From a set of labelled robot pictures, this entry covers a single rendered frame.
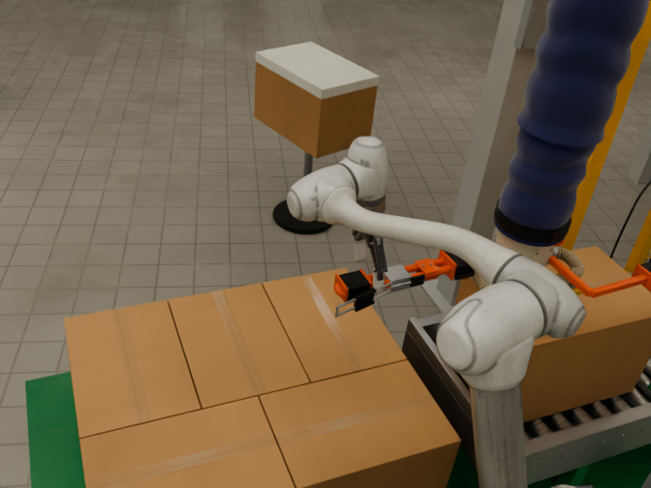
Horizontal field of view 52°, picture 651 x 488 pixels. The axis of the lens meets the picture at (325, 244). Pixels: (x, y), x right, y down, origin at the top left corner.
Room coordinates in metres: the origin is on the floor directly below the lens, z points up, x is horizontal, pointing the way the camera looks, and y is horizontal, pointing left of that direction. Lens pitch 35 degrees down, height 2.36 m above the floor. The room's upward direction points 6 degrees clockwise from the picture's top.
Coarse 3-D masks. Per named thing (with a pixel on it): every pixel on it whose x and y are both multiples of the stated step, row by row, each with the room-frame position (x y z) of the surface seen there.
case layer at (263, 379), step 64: (64, 320) 1.87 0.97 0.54; (128, 320) 1.91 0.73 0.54; (192, 320) 1.95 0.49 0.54; (256, 320) 1.99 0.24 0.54; (320, 320) 2.03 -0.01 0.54; (128, 384) 1.59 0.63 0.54; (192, 384) 1.62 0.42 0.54; (256, 384) 1.65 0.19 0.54; (320, 384) 1.68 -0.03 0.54; (384, 384) 1.72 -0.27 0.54; (128, 448) 1.33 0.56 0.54; (192, 448) 1.35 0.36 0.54; (256, 448) 1.38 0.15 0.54; (320, 448) 1.41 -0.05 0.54; (384, 448) 1.43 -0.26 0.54; (448, 448) 1.48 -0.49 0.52
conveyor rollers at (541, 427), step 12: (648, 360) 1.99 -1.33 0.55; (648, 372) 1.96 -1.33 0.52; (648, 384) 1.86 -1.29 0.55; (636, 396) 1.79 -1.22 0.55; (648, 396) 1.83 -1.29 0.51; (576, 408) 1.70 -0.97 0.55; (600, 408) 1.71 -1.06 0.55; (612, 408) 1.75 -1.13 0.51; (624, 408) 1.73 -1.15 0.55; (540, 420) 1.62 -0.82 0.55; (552, 420) 1.65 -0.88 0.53; (564, 420) 1.63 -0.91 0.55; (576, 420) 1.66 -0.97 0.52; (588, 420) 1.64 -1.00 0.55; (540, 432) 1.58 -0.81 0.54
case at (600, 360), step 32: (640, 288) 1.93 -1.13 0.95; (608, 320) 1.72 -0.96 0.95; (640, 320) 1.75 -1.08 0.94; (544, 352) 1.59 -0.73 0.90; (576, 352) 1.65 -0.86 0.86; (608, 352) 1.71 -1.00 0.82; (640, 352) 1.78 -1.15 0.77; (544, 384) 1.61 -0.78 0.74; (576, 384) 1.68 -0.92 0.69; (608, 384) 1.75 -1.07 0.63
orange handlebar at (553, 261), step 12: (564, 240) 1.81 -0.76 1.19; (420, 264) 1.59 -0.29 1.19; (432, 264) 1.59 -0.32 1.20; (552, 264) 1.68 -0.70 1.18; (372, 276) 1.52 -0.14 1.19; (432, 276) 1.57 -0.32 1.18; (564, 276) 1.64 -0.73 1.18; (576, 276) 1.62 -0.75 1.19; (636, 276) 1.65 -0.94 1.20; (336, 288) 1.45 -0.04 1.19; (384, 288) 1.49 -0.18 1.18; (588, 288) 1.57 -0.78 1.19; (600, 288) 1.57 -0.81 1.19; (612, 288) 1.58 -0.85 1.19; (624, 288) 1.60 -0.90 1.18
